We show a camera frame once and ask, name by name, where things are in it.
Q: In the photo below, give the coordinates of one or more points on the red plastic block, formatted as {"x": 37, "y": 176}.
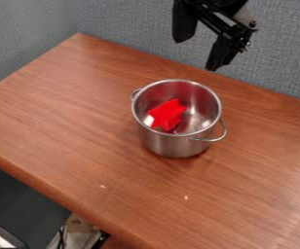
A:
{"x": 167, "y": 114}

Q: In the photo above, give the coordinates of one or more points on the stainless steel pot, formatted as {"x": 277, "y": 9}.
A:
{"x": 200, "y": 126}

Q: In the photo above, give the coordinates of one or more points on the wooden table leg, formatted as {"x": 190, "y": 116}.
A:
{"x": 76, "y": 234}

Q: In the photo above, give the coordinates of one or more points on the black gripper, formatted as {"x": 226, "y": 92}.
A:
{"x": 226, "y": 17}

